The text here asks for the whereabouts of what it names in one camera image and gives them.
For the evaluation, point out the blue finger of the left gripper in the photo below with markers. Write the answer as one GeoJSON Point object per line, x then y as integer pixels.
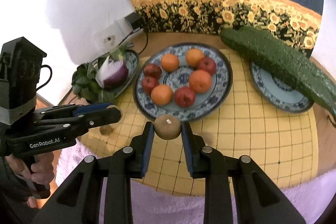
{"type": "Point", "coordinates": [70, 110]}

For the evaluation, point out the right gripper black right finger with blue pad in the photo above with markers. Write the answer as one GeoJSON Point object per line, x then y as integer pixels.
{"type": "Point", "coordinates": [235, 187]}

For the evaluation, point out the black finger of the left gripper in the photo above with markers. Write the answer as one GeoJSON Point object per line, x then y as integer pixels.
{"type": "Point", "coordinates": [66, 130]}

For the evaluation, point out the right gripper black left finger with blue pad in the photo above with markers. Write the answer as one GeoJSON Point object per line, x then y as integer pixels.
{"type": "Point", "coordinates": [77, 200]}

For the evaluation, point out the brown kiwi fruit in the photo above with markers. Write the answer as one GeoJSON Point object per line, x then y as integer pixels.
{"type": "Point", "coordinates": [167, 127]}
{"type": "Point", "coordinates": [105, 130]}

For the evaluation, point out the orange tangerine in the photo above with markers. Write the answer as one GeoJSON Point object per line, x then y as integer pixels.
{"type": "Point", "coordinates": [169, 62]}
{"type": "Point", "coordinates": [200, 81]}
{"type": "Point", "coordinates": [161, 95]}
{"type": "Point", "coordinates": [193, 56]}

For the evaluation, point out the person's hand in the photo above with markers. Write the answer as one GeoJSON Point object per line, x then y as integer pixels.
{"type": "Point", "coordinates": [42, 170]}

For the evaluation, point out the green leafy vegetable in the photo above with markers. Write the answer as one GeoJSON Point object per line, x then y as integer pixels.
{"type": "Point", "coordinates": [84, 84]}

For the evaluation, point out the halved red onion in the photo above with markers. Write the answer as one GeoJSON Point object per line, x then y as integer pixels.
{"type": "Point", "coordinates": [112, 74]}

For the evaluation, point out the purple fluffy towel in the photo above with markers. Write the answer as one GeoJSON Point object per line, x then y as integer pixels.
{"type": "Point", "coordinates": [149, 206]}

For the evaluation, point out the yellow grid board mat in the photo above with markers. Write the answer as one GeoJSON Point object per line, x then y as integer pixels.
{"type": "Point", "coordinates": [284, 145]}

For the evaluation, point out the left blue floral plate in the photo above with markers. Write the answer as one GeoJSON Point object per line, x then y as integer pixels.
{"type": "Point", "coordinates": [132, 60]}

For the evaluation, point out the large blue floral plate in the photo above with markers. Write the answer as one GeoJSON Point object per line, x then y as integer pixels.
{"type": "Point", "coordinates": [205, 103]}

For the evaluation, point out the right blue floral plate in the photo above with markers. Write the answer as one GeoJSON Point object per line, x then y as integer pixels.
{"type": "Point", "coordinates": [277, 92]}

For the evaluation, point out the black power adapter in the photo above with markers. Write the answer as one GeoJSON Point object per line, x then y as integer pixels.
{"type": "Point", "coordinates": [134, 20]}

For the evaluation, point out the front green cucumber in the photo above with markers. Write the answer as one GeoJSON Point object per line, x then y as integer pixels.
{"type": "Point", "coordinates": [287, 64]}

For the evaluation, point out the white wall socket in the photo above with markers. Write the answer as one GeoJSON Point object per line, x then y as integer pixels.
{"type": "Point", "coordinates": [111, 36]}

